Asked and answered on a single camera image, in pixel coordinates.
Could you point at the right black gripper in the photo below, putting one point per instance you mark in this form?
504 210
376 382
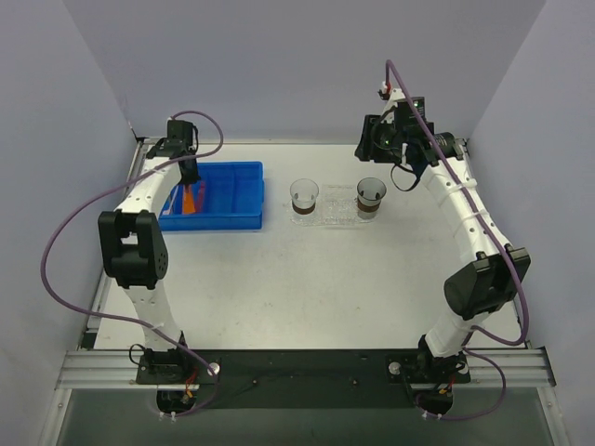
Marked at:
364 139

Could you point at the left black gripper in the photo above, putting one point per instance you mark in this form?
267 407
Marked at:
189 172

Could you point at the orange toothpaste tube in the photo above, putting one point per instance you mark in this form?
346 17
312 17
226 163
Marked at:
188 201

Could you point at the clear brown-banded cup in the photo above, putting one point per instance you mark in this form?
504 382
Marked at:
370 193

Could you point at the clear acrylic toothbrush holder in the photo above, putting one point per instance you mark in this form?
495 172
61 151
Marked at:
339 205

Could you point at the clear blue-tinted cup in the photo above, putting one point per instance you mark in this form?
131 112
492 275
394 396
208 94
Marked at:
304 193

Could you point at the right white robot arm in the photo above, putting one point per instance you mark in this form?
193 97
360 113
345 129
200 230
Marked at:
492 266

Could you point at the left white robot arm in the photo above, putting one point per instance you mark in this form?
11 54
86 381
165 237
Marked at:
133 247

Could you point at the pink toothpaste tube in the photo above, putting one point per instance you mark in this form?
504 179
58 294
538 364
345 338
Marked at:
199 198

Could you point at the white toothbrush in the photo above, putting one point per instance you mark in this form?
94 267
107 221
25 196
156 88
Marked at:
170 202

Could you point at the clear textured oval tray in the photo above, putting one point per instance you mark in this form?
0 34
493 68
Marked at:
314 219

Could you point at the blue plastic bin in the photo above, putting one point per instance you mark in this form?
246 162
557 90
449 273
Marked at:
234 197

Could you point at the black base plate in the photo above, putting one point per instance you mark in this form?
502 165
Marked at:
298 378

